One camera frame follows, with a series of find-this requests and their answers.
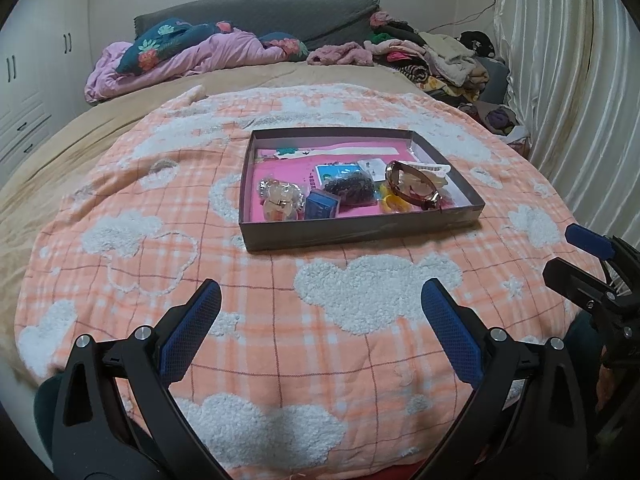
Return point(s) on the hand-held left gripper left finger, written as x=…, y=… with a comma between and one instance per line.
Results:
x=192, y=330

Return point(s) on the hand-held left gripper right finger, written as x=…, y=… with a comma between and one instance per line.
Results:
x=450, y=330

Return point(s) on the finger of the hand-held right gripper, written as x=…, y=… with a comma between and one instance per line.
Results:
x=590, y=241
x=575, y=277

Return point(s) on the grey box with pink lining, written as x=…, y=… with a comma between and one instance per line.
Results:
x=350, y=232

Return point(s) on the person's right leg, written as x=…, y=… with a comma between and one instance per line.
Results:
x=582, y=327

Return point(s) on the person's leg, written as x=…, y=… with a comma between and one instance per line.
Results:
x=45, y=420
x=582, y=327

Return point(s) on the orange checked cloud blanket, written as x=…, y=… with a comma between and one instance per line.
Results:
x=300, y=360

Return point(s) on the brown sunglasses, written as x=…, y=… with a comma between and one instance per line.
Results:
x=410, y=187

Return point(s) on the bag full of clothes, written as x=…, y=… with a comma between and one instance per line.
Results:
x=497, y=120

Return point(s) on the cream satin curtain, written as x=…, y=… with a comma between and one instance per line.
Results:
x=575, y=85

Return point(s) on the white hair clip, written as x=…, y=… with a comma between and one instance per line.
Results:
x=437, y=172

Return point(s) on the person's left leg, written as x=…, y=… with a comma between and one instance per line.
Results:
x=45, y=420

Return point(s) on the small blue box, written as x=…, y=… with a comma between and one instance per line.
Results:
x=320, y=205

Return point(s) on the small clear earring packet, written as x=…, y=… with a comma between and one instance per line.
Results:
x=371, y=166

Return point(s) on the grey padded seat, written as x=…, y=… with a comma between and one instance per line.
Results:
x=495, y=77

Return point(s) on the green hair clip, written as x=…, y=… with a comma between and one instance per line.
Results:
x=287, y=151

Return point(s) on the black and white bag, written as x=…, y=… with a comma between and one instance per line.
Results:
x=477, y=42

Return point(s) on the beige bed sheet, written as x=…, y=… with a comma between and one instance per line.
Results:
x=75, y=130

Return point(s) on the pile of folded clothes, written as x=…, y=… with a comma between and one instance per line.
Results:
x=440, y=60

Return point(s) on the pink floral quilt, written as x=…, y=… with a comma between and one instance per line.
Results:
x=210, y=52

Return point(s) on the pink fuzzy garment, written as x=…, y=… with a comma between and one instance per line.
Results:
x=340, y=55

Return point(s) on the white glossy wardrobe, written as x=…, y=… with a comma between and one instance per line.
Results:
x=35, y=60

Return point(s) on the grey headboard cover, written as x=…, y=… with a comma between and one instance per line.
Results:
x=300, y=15

